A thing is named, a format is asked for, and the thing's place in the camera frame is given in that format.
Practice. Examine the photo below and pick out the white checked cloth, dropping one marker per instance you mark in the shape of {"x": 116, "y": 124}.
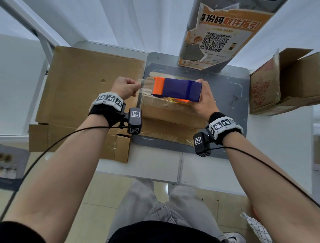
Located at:
{"x": 257, "y": 227}

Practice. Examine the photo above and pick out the grey scanner kiosk with poster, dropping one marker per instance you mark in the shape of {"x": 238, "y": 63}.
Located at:
{"x": 225, "y": 22}

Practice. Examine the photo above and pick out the cardboard box black print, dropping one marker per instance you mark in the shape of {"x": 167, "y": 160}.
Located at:
{"x": 170, "y": 117}

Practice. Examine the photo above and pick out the blue orange tape dispenser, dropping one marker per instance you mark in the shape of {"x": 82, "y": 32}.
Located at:
{"x": 180, "y": 88}
{"x": 175, "y": 100}

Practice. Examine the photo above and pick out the person's right forearm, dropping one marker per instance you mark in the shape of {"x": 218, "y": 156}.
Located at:
{"x": 270, "y": 187}

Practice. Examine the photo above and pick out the person's left hand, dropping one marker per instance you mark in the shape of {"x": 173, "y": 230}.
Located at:
{"x": 123, "y": 87}

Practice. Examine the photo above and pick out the person's right hand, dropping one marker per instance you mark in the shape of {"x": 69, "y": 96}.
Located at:
{"x": 206, "y": 102}

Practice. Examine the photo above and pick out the large cardboard box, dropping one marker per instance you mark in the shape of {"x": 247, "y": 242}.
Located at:
{"x": 82, "y": 80}

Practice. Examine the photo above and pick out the red print cardboard box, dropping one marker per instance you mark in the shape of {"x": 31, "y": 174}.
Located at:
{"x": 295, "y": 80}

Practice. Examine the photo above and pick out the white sneaker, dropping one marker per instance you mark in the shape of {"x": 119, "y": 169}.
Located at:
{"x": 235, "y": 237}

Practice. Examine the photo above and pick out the person's left forearm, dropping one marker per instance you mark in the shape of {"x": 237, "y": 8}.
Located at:
{"x": 62, "y": 180}

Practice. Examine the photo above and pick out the grey scanning mat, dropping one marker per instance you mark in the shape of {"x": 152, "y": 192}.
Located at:
{"x": 230, "y": 82}

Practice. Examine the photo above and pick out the grey printed floor mat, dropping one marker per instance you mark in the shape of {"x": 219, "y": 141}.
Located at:
{"x": 12, "y": 160}

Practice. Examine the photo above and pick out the black shirt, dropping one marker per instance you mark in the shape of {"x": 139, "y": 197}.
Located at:
{"x": 160, "y": 234}

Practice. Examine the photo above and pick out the white metal frame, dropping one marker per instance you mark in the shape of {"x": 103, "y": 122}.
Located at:
{"x": 30, "y": 23}

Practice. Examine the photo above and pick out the grey trousers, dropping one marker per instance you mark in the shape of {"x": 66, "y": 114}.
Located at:
{"x": 140, "y": 207}

